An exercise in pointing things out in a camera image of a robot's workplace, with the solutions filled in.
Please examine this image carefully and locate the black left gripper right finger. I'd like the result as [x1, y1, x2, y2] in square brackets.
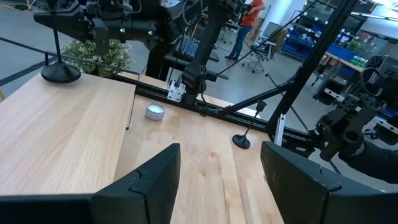
[260, 141, 374, 224]

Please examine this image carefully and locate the wooden shelf with black legs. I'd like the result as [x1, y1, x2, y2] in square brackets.
[0, 36, 141, 197]

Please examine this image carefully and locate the black candle stick holder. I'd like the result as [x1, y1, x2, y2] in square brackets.
[231, 100, 268, 150]
[40, 29, 82, 84]

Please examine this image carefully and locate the grey office chair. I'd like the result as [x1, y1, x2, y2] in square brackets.
[241, 21, 277, 75]

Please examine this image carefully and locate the black aluminium rig frame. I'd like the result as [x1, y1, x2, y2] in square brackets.
[111, 0, 358, 156]

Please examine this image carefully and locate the wooden workbench with blue panel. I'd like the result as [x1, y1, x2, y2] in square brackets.
[323, 43, 371, 74]

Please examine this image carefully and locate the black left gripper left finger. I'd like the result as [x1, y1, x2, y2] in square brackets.
[90, 142, 182, 224]

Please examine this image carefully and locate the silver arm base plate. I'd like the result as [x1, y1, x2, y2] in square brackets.
[166, 78, 187, 103]

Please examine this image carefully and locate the blue storage bin cart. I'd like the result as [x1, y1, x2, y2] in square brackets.
[280, 23, 330, 62]

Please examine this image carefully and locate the backlit black keyboard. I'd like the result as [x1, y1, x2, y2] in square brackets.
[177, 35, 201, 60]

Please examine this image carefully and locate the silver metal bracket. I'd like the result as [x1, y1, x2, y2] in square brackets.
[273, 113, 287, 147]

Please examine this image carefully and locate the blue speckled white candle tin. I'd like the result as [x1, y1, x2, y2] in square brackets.
[145, 102, 166, 122]

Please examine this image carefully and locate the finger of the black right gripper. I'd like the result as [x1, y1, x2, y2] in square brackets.
[33, 1, 95, 43]

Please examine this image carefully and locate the potted plant with white flowers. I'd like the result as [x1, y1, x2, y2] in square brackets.
[61, 39, 135, 78]

